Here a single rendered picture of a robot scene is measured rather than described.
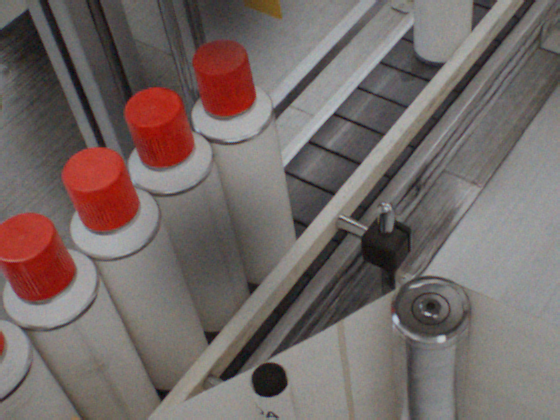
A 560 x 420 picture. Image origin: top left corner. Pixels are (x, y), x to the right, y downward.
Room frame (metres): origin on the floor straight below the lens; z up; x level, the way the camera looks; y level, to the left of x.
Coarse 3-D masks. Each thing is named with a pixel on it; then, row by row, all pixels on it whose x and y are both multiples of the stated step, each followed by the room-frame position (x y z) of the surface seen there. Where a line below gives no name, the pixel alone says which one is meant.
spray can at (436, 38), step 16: (416, 0) 0.61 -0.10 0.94; (432, 0) 0.60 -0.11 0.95; (448, 0) 0.59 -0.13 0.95; (464, 0) 0.60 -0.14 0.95; (416, 16) 0.61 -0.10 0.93; (432, 16) 0.60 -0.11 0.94; (448, 16) 0.59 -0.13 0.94; (464, 16) 0.60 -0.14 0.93; (416, 32) 0.61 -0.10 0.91; (432, 32) 0.60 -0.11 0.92; (448, 32) 0.59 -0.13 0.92; (464, 32) 0.60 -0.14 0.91; (416, 48) 0.61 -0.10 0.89; (432, 48) 0.59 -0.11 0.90; (448, 48) 0.59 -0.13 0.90; (432, 64) 0.59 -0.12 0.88
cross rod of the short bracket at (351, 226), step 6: (342, 216) 0.41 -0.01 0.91; (336, 222) 0.41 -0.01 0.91; (342, 222) 0.40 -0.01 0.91; (348, 222) 0.40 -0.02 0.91; (354, 222) 0.40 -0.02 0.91; (360, 222) 0.40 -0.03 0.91; (342, 228) 0.40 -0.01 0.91; (348, 228) 0.40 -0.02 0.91; (354, 228) 0.40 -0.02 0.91; (360, 228) 0.40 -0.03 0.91; (366, 228) 0.40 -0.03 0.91; (354, 234) 0.40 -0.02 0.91; (360, 234) 0.39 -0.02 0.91
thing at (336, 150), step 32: (480, 0) 0.68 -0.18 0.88; (384, 64) 0.61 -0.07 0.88; (416, 64) 0.60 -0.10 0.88; (480, 64) 0.59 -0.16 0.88; (352, 96) 0.57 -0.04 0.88; (384, 96) 0.56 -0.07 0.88; (416, 96) 0.56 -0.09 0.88; (448, 96) 0.55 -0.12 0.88; (320, 128) 0.54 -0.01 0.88; (352, 128) 0.53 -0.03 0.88; (384, 128) 0.52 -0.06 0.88; (320, 160) 0.50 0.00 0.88; (352, 160) 0.49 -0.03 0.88; (288, 192) 0.47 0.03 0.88; (320, 192) 0.46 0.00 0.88; (320, 256) 0.40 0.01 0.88
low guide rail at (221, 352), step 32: (512, 0) 0.63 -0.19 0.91; (480, 32) 0.59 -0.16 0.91; (448, 64) 0.56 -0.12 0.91; (416, 128) 0.50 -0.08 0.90; (384, 160) 0.46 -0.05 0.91; (352, 192) 0.43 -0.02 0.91; (320, 224) 0.40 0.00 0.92; (288, 256) 0.38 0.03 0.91; (256, 288) 0.35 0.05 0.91; (288, 288) 0.36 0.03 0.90; (256, 320) 0.33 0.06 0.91; (224, 352) 0.31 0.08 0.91; (192, 384) 0.28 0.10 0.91
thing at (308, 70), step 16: (368, 0) 0.59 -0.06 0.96; (384, 0) 0.60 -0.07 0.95; (352, 16) 0.58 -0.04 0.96; (368, 16) 0.58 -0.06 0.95; (336, 32) 0.56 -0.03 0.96; (352, 32) 0.56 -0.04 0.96; (320, 48) 0.54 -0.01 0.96; (336, 48) 0.55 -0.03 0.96; (304, 64) 0.53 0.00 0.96; (320, 64) 0.53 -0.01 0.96; (288, 80) 0.51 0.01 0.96; (304, 80) 0.51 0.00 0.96; (272, 96) 0.49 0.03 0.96; (288, 96) 0.50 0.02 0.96
